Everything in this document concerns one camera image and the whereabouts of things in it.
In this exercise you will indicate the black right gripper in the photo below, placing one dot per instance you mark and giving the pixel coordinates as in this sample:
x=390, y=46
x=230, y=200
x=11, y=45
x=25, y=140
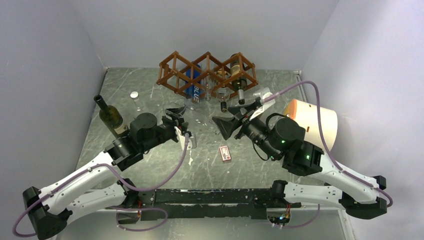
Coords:
x=226, y=125

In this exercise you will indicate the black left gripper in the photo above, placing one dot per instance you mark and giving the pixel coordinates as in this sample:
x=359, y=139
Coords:
x=179, y=123

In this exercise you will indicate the blue square glass bottle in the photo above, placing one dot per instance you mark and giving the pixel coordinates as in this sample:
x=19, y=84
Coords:
x=193, y=91

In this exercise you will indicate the green bottle silver neck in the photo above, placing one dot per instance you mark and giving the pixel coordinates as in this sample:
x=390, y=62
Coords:
x=240, y=83

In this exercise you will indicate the clear whisky bottle black label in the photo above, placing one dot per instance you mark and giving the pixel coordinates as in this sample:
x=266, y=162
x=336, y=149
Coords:
x=223, y=92

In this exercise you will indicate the clear bottle white cap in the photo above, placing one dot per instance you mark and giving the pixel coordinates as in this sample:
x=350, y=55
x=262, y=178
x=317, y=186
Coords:
x=134, y=95

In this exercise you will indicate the dark green wine bottle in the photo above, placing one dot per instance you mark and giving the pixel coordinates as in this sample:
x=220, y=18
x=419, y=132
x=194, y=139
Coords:
x=111, y=117

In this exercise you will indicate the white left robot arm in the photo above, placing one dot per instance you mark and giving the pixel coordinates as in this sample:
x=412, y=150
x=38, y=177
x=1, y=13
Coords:
x=98, y=184

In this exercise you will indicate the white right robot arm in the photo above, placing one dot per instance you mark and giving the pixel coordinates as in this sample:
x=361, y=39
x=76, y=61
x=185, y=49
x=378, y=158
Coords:
x=357, y=194

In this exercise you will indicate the brown wooden wine rack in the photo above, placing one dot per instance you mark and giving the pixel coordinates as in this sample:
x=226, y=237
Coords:
x=172, y=73

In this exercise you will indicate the red white small box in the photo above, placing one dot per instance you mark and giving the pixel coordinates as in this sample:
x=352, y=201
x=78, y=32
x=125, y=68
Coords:
x=225, y=154

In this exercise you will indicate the white cone lampshade orange inside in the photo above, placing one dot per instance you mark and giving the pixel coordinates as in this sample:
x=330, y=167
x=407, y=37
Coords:
x=306, y=116

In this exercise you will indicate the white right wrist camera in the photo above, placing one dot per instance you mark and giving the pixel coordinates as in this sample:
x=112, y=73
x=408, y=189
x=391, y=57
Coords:
x=262, y=93

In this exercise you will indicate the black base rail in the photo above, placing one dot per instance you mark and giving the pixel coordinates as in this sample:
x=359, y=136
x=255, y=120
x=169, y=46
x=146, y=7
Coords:
x=205, y=203

